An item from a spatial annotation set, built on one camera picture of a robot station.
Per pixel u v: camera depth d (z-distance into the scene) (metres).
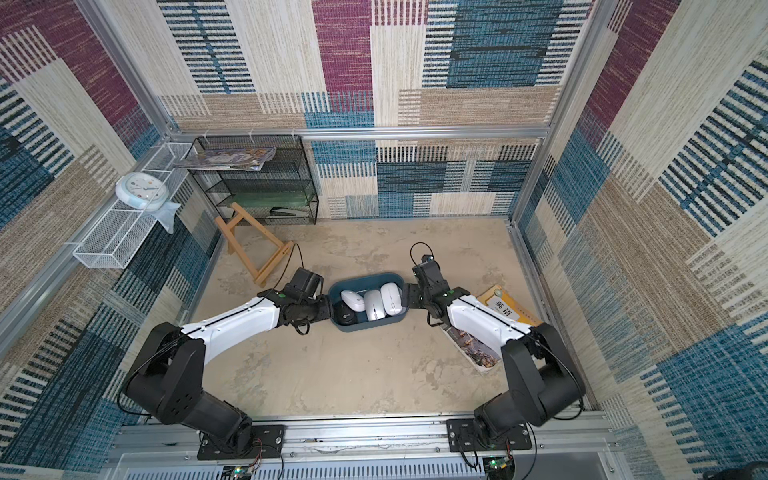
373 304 0.93
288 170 1.08
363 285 1.02
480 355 0.85
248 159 0.88
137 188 0.75
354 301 0.94
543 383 0.43
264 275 1.00
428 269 0.71
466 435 0.74
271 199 1.08
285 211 1.09
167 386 0.44
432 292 0.69
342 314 0.92
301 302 0.70
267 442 0.73
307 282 0.72
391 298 0.93
